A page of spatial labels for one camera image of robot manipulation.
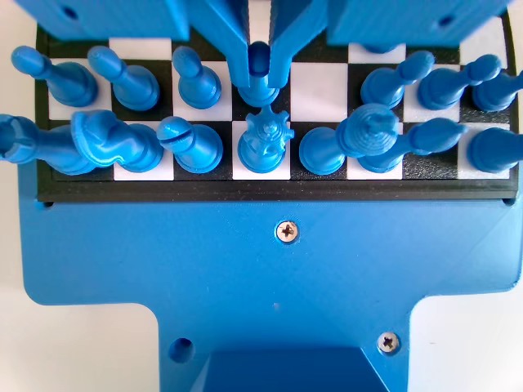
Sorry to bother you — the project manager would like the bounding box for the blue chess pawn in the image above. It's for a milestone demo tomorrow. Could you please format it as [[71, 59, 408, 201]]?
[[171, 45, 223, 110], [472, 67, 523, 114], [236, 40, 281, 108], [11, 45, 99, 108], [87, 45, 161, 112], [417, 54, 503, 111], [360, 51, 436, 110]]

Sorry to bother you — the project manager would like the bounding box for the black and white chessboard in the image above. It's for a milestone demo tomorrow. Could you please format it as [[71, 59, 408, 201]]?
[[34, 0, 520, 203]]

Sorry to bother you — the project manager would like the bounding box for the blue chess knight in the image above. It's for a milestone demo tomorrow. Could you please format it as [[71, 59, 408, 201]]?
[[70, 109, 165, 175], [361, 42, 400, 56]]

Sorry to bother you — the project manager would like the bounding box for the blue chess bishop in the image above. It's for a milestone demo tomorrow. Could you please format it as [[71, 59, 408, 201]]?
[[157, 116, 225, 175], [358, 117, 469, 173]]

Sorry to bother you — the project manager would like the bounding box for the blue chess queen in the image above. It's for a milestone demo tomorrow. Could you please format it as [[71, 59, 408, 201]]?
[[237, 105, 296, 175]]

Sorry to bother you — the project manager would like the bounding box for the blue chess rook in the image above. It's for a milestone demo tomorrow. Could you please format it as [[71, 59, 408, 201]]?
[[467, 127, 523, 173], [0, 114, 93, 176]]

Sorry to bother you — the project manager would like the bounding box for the silver cross-head screw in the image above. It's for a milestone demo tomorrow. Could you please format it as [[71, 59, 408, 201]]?
[[377, 331, 401, 354], [276, 220, 300, 244]]

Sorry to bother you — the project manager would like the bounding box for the blue base plate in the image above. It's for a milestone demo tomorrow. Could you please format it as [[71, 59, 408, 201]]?
[[18, 163, 523, 392]]

